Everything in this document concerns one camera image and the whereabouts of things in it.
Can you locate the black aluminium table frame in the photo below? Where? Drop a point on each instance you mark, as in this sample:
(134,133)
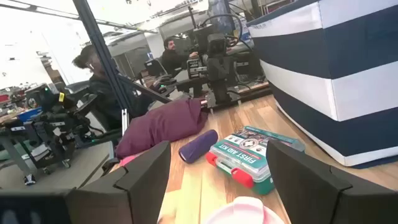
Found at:
(102,53)

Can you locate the pink bandage roll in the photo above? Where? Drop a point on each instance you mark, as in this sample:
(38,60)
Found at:
(127,160)

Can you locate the pink round container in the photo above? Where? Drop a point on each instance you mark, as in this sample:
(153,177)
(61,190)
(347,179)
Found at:
(242,211)

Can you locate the purple bandage roll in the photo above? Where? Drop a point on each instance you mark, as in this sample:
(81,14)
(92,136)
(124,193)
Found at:
(199,144)

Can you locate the seated person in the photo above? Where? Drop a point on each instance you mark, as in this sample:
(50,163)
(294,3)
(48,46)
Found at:
(172,59)
(102,90)

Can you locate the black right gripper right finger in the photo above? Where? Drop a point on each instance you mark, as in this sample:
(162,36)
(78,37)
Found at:
(298,186)

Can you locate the maroon folded cloth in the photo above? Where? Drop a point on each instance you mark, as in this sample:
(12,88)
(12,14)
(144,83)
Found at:
(161,124)

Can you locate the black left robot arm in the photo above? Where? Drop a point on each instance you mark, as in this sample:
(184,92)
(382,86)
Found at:
(217,68)

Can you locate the black office chair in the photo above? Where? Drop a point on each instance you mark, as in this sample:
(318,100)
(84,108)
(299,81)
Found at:
(155,68)

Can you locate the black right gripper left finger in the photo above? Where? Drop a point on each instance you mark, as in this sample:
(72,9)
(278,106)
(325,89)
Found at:
(140,186)

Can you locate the blue plastic bin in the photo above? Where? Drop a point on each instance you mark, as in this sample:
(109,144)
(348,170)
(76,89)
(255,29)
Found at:
(29,114)

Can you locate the navy white striped fabric basket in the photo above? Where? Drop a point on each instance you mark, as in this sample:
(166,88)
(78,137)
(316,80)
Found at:
(357,56)

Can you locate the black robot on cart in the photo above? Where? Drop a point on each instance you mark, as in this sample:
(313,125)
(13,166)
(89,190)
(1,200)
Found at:
(40,124)

